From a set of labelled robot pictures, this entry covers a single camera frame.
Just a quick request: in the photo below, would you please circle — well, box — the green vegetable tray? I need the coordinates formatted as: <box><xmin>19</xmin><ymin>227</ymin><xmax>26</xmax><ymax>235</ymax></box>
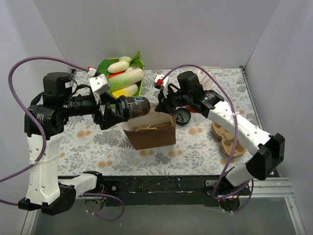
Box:
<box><xmin>97</xmin><ymin>57</ymin><xmax>145</xmax><ymax>97</ymax></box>

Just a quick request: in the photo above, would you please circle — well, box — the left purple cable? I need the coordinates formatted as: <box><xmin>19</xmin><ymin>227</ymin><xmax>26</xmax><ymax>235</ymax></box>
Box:
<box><xmin>0</xmin><ymin>56</ymin><xmax>125</xmax><ymax>221</ymax></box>

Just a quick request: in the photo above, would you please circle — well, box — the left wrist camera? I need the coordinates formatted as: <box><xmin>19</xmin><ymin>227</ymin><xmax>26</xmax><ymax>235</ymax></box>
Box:
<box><xmin>89</xmin><ymin>74</ymin><xmax>111</xmax><ymax>95</ymax></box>

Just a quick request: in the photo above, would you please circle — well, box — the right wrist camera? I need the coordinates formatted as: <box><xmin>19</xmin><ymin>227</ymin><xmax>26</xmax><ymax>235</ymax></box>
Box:
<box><xmin>154</xmin><ymin>74</ymin><xmax>170</xmax><ymax>97</ymax></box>

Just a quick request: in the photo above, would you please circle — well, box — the orange carrot toy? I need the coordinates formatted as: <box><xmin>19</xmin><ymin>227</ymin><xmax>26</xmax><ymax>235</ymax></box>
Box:
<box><xmin>109</xmin><ymin>71</ymin><xmax>125</xmax><ymax>79</ymax></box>

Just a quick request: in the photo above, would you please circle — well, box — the black coffee cup lid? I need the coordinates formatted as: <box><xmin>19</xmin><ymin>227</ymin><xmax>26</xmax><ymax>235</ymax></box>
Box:
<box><xmin>175</xmin><ymin>107</ymin><xmax>191</xmax><ymax>125</ymax></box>

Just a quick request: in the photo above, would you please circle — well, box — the floral table mat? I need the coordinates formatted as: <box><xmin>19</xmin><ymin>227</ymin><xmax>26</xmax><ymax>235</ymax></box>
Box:
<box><xmin>58</xmin><ymin>68</ymin><xmax>259</xmax><ymax>176</ymax></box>

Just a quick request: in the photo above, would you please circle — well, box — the white radish toy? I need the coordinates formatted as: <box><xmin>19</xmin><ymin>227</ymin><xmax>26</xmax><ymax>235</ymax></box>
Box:
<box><xmin>108</xmin><ymin>61</ymin><xmax>130</xmax><ymax>73</ymax></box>

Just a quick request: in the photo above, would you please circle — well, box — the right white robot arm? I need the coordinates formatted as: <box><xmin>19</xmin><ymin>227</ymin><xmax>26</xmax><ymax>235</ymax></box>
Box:
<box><xmin>154</xmin><ymin>71</ymin><xmax>285</xmax><ymax>195</ymax></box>

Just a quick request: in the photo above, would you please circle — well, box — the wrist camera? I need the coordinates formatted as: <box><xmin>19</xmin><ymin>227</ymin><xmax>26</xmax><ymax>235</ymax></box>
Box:
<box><xmin>89</xmin><ymin>74</ymin><xmax>111</xmax><ymax>95</ymax></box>
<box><xmin>154</xmin><ymin>74</ymin><xmax>170</xmax><ymax>97</ymax></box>

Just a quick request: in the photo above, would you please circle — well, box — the white wrapped straws bundle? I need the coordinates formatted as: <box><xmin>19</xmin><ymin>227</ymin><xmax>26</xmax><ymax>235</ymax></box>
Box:
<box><xmin>197</xmin><ymin>70</ymin><xmax>216</xmax><ymax>90</ymax></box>

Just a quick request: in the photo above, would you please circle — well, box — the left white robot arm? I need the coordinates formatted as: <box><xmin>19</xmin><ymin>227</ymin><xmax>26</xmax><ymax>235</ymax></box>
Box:
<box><xmin>18</xmin><ymin>72</ymin><xmax>107</xmax><ymax>215</ymax></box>

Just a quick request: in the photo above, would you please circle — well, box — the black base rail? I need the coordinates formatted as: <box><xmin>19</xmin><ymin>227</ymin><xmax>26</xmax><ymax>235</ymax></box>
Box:
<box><xmin>89</xmin><ymin>175</ymin><xmax>219</xmax><ymax>207</ymax></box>

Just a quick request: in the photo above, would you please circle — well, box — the separated cardboard cup carrier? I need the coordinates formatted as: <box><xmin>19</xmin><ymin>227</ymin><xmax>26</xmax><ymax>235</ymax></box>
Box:
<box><xmin>134</xmin><ymin>122</ymin><xmax>172</xmax><ymax>131</ymax></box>

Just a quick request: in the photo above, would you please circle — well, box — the brown paper takeout bag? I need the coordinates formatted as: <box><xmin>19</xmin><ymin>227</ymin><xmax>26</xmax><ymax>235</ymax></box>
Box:
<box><xmin>121</xmin><ymin>103</ymin><xmax>176</xmax><ymax>150</ymax></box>

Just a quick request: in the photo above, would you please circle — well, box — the large napa cabbage toy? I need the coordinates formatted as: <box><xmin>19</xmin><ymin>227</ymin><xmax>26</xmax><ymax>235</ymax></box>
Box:
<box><xmin>108</xmin><ymin>68</ymin><xmax>144</xmax><ymax>94</ymax></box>

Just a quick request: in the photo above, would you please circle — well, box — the red straw holder cup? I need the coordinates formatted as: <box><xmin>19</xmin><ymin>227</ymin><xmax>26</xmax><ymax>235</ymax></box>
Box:
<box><xmin>186</xmin><ymin>106</ymin><xmax>196</xmax><ymax>113</ymax></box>

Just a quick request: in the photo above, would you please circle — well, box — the cardboard cup carrier tray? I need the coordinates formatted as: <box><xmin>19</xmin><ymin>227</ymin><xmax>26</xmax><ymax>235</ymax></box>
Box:
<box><xmin>211</xmin><ymin>122</ymin><xmax>246</xmax><ymax>158</ymax></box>

